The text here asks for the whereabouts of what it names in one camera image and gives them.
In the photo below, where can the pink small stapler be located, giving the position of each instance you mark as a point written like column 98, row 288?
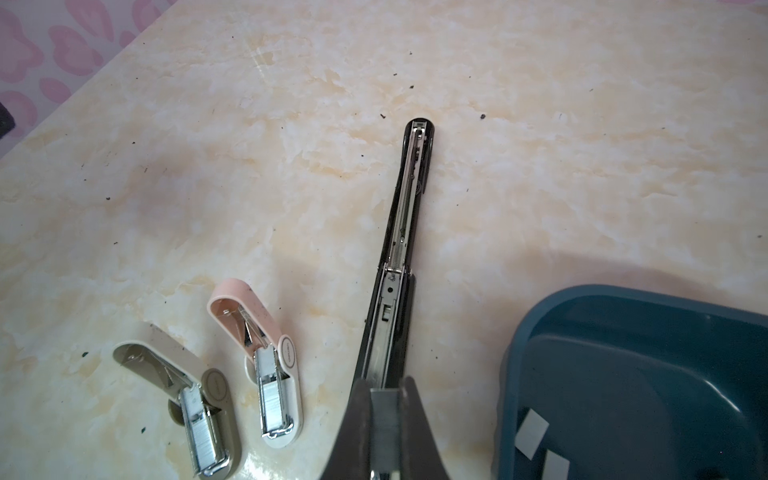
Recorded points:
column 271, row 360

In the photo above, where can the beige small stapler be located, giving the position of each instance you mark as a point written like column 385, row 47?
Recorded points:
column 199, row 397

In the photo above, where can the staple strip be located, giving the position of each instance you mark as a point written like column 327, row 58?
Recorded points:
column 555, row 467
column 385, row 436
column 530, row 433

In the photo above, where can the black stapler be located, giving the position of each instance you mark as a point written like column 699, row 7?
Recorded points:
column 382, row 356

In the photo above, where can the teal plastic tray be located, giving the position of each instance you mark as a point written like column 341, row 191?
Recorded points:
column 636, row 385

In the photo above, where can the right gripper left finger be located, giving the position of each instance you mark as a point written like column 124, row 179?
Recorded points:
column 350, row 455

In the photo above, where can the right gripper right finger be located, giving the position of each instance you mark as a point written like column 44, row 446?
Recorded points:
column 420, row 458

